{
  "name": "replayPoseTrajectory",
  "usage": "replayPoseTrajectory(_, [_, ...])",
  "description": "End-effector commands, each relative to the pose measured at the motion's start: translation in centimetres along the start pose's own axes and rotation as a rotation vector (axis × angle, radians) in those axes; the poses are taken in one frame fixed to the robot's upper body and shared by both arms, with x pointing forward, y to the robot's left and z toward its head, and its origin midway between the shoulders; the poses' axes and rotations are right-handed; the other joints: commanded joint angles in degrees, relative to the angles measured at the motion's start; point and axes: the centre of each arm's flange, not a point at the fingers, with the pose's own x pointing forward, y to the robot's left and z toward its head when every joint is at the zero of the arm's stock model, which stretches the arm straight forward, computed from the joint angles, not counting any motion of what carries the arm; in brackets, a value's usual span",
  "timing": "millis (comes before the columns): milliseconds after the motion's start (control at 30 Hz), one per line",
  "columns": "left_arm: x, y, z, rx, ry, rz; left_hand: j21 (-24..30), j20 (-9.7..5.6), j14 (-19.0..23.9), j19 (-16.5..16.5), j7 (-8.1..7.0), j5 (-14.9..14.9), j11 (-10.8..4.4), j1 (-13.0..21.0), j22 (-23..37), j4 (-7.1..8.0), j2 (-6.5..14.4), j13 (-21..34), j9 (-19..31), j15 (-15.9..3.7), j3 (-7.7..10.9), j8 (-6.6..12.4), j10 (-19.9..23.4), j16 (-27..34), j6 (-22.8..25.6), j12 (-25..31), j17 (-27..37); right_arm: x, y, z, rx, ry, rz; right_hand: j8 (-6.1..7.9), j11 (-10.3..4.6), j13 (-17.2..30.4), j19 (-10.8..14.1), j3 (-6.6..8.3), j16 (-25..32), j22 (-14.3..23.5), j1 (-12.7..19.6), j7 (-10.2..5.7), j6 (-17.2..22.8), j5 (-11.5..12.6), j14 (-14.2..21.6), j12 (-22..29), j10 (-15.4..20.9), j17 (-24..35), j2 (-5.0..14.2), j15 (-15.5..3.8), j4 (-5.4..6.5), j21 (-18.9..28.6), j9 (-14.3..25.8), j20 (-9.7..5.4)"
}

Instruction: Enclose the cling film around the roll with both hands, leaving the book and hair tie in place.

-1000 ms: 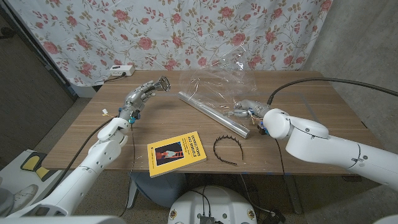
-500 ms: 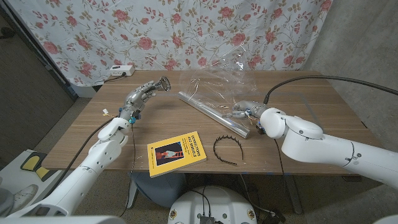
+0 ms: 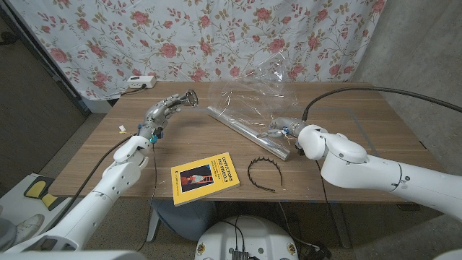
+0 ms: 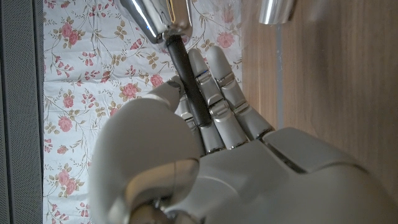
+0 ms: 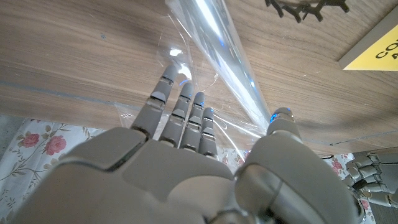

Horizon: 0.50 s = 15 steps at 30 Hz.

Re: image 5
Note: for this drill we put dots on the floral backdrop cloth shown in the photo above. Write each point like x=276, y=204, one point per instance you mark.
x=37, y=149

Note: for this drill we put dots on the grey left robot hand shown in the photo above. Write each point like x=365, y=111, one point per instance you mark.
x=376, y=177

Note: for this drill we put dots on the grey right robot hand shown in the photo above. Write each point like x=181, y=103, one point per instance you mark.
x=155, y=186

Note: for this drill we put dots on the yellow book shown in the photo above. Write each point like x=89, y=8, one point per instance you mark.
x=379, y=53

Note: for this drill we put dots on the transparent cling film sheet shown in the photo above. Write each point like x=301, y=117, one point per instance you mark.
x=174, y=56

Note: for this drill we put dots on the black toothed hair band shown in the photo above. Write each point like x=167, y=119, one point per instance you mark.
x=303, y=9

